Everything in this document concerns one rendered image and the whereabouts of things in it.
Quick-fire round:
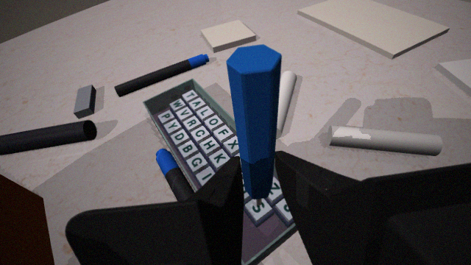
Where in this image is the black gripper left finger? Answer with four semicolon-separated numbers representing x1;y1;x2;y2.
65;156;244;265

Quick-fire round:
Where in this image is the beige rectangular card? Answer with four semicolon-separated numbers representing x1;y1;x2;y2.
297;0;450;59

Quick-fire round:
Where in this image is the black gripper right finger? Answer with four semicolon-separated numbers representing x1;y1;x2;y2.
275;151;471;265

